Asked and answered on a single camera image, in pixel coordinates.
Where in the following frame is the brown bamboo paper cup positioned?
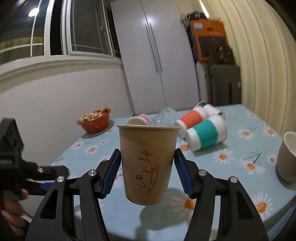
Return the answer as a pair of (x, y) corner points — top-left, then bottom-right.
(118, 125), (179, 206)

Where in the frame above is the teal sleeve white cup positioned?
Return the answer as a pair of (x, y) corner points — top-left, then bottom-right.
(185, 114), (228, 152)

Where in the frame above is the orange sleeve white cup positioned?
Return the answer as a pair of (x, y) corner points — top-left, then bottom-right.
(174, 106), (209, 138)

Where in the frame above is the white cup behind orange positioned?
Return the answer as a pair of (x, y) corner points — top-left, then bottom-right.
(197, 100), (226, 120)

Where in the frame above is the pink striped paper cup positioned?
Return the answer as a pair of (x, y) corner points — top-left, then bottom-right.
(126, 113), (149, 126)

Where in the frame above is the person's left hand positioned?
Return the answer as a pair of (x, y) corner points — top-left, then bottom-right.
(1, 189), (29, 237)

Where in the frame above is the blue daisy tablecloth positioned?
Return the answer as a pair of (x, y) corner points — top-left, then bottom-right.
(54, 105), (295, 240)

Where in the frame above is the beige ceramic mug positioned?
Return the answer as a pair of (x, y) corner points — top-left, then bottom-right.
(276, 131), (296, 182)

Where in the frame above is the red colander bowl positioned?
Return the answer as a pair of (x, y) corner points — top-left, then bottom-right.
(77, 108), (111, 133)

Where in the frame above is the white framed window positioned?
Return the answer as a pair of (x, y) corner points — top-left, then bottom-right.
(1, 1), (121, 77)

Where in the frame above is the dark grey suitcase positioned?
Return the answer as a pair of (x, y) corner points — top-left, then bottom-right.
(205, 64), (242, 106)

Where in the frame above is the white folded panel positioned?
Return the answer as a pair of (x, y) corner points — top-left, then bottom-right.
(196, 62), (211, 103)

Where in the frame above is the dark brown paper bag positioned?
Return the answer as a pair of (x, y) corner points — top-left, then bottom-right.
(209, 45), (235, 65)

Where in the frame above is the white double-door cabinet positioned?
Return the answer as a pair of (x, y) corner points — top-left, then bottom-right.
(111, 0), (200, 114)

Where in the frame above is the cream pleated curtain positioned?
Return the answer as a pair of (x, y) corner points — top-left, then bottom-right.
(203, 1), (295, 135)

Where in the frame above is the orange black cardboard box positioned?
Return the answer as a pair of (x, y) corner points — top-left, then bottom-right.
(187, 19), (228, 63)

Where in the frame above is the black device on box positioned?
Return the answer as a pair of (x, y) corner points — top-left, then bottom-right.
(180, 11), (207, 23)

